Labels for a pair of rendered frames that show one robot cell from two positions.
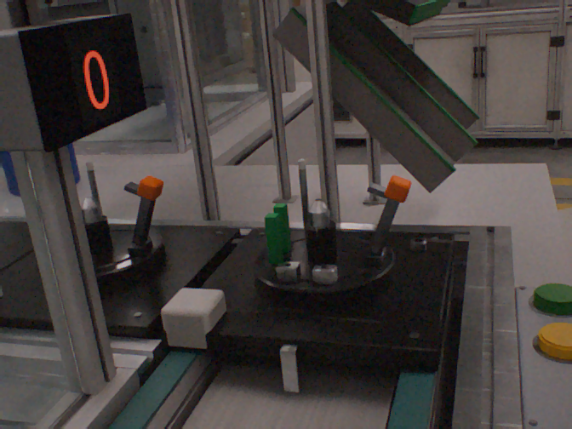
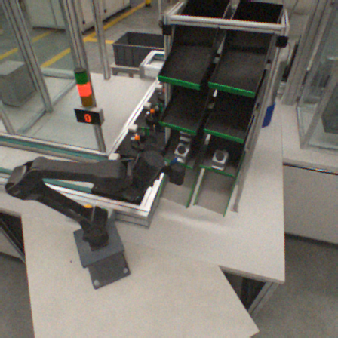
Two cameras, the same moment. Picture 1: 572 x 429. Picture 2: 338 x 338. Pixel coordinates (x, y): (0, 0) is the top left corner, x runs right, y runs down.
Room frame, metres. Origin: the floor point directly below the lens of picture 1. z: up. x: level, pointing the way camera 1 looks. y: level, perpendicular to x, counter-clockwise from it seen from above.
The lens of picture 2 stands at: (0.75, -0.91, 1.88)
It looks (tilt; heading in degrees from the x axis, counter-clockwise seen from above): 45 degrees down; 87
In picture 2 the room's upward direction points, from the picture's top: straight up
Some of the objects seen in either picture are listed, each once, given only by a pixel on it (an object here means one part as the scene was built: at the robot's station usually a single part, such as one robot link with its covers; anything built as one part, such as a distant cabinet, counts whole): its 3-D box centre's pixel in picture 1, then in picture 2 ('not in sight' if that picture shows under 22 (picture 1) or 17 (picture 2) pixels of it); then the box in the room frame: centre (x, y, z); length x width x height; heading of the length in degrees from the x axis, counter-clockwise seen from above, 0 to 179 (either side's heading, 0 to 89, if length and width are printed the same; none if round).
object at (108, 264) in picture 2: not in sight; (102, 253); (0.53, -0.42, 0.96); 0.15 x 0.15 x 0.20; 22
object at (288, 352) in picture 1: (291, 368); not in sight; (0.47, 0.01, 0.95); 0.01 x 0.01 x 0.04; 71
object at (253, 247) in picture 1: (325, 283); (125, 177); (0.59, -0.03, 0.96); 0.24 x 0.24 x 0.02; 71
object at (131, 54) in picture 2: not in sight; (146, 50); (0.66, 2.11, 0.73); 0.62 x 0.42 x 0.23; 161
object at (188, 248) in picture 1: (94, 231); (142, 136); (0.67, 0.21, 1.01); 0.24 x 0.24 x 0.13; 71
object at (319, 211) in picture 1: (319, 212); not in sight; (0.59, -0.03, 1.04); 0.02 x 0.02 x 0.03
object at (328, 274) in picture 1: (324, 274); not in sight; (0.53, -0.03, 1.00); 0.02 x 0.01 x 0.02; 71
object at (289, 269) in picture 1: (288, 271); not in sight; (0.55, 0.00, 1.00); 0.02 x 0.01 x 0.02; 71
